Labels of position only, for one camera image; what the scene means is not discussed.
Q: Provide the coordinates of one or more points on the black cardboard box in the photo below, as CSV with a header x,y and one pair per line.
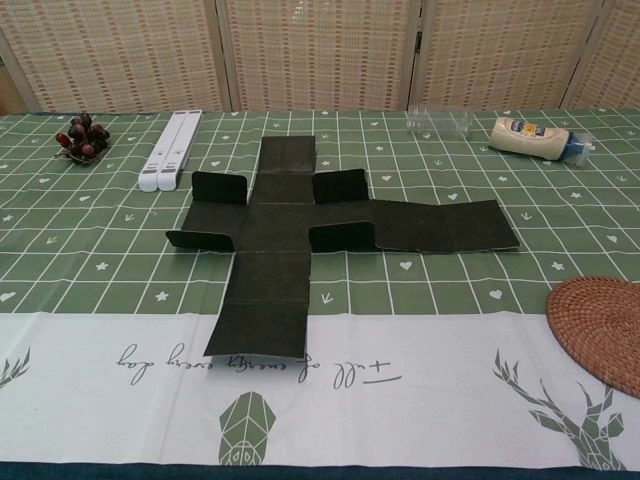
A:
x,y
280,225

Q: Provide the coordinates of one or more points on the dark red grape bunch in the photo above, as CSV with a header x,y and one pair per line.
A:
x,y
82,137

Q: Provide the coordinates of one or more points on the mayonnaise squeeze bottle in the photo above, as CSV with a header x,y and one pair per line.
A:
x,y
525,137

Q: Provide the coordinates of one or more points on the bamboo folding screen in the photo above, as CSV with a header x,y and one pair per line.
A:
x,y
320,50

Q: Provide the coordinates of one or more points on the clear plastic container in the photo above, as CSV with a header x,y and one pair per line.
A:
x,y
435,125

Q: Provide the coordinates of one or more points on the white folding stand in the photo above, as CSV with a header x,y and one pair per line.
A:
x,y
167,155

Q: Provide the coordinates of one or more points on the green white checked tablecloth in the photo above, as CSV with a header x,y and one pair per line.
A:
x,y
400,300

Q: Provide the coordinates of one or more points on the round woven rattan coaster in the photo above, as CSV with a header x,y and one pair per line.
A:
x,y
600,330

